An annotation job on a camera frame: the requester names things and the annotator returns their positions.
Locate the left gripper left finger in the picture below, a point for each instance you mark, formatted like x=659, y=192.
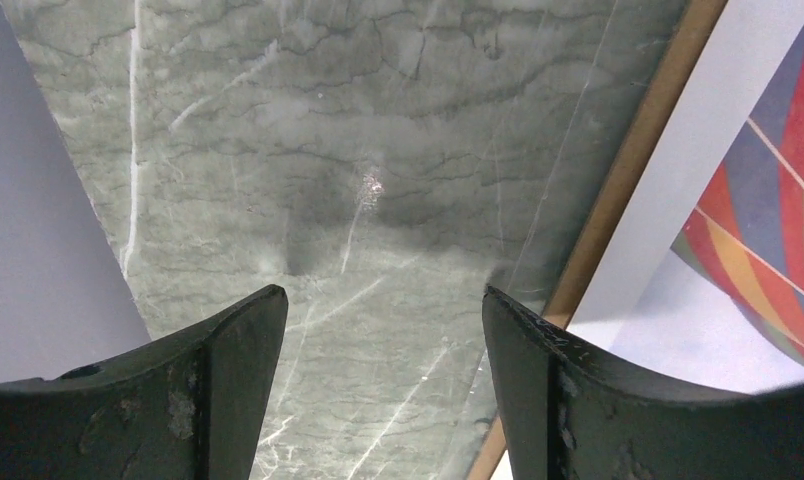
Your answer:
x=189, y=405

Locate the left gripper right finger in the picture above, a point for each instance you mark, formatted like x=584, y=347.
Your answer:
x=572, y=410

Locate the hot air balloon photo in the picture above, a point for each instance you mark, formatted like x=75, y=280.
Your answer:
x=703, y=279

